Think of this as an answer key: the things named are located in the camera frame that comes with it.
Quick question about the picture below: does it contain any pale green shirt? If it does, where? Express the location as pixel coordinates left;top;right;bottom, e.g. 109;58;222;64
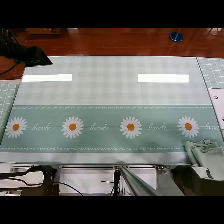
183;139;224;182

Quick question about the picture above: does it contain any black garment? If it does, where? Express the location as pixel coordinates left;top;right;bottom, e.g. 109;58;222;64
0;28;54;68

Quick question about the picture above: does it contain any blue round disc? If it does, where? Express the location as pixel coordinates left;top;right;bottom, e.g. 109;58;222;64
168;31;184;43

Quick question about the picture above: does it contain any silver frame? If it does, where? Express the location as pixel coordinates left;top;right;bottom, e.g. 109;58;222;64
0;161;224;196

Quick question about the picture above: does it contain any black cable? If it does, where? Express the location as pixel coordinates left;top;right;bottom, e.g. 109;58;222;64
53;181;85;196

